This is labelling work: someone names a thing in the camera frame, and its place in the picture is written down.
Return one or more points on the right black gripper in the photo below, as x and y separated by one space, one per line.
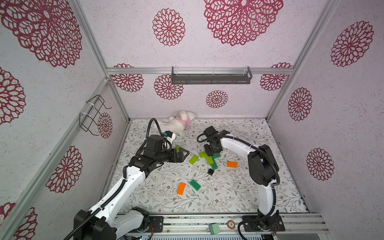
211 143

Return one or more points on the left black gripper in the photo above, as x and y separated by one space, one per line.
180 158

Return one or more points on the dark green lego brick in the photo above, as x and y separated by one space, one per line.
215 156
214 166
195 185

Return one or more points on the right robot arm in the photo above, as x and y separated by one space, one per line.
263 167

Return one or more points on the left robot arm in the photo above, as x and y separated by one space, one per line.
101 221

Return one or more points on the orange lego brick right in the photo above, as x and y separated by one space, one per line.
232 164

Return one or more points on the orange lego brick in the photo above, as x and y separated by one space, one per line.
181 189
232 164

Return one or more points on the black lego block left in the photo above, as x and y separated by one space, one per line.
211 172

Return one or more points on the orange lego brick bottom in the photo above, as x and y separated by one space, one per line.
181 189

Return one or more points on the dark green lego brick bottom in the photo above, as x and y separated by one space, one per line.
195 185

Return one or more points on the white plush toy pink shirt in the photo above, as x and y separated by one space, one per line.
179 123

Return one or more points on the round orange sticker disc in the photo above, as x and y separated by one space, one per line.
231 225

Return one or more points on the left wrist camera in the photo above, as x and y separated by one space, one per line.
170 136

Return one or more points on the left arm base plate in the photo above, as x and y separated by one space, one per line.
153 224

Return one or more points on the dark wall shelf rack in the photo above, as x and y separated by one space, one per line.
211 78

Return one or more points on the green box on rail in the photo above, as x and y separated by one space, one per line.
214 229

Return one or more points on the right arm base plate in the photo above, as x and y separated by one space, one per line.
272 224

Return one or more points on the black wire wall basket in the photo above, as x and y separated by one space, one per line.
87 119

